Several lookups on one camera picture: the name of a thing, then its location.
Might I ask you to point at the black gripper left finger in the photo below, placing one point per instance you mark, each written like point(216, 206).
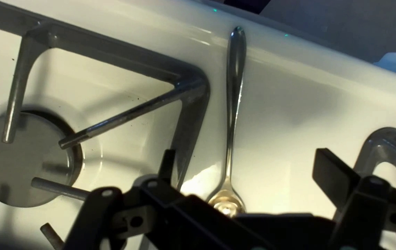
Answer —
point(114, 217)

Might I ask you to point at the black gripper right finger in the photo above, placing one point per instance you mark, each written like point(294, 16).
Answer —
point(372, 213)

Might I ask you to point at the black cast iron stove grate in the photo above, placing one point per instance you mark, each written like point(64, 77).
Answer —
point(114, 54)
point(382, 140)

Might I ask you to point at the silver metal spoon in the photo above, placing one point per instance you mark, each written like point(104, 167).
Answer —
point(234, 84)

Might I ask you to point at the white gas stove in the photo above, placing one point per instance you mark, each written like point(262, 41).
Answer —
point(298, 116)

